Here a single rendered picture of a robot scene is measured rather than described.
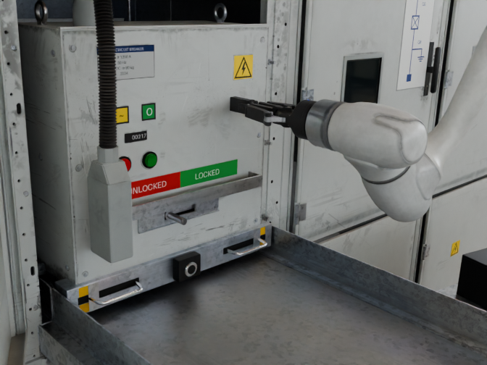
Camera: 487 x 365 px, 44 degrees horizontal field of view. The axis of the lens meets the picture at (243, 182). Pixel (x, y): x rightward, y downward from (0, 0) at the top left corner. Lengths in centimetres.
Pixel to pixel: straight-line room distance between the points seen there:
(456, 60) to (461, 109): 93
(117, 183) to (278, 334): 42
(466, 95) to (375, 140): 24
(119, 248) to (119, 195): 10
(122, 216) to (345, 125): 41
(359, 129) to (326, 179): 62
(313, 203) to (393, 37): 52
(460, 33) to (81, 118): 136
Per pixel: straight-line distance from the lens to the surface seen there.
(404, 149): 99
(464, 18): 211
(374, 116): 102
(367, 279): 132
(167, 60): 117
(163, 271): 127
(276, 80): 144
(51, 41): 109
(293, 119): 112
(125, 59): 112
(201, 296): 128
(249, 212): 141
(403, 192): 111
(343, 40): 158
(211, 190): 125
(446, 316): 124
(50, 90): 111
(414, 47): 186
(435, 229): 224
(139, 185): 118
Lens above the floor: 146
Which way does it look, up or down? 18 degrees down
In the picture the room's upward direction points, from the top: 2 degrees clockwise
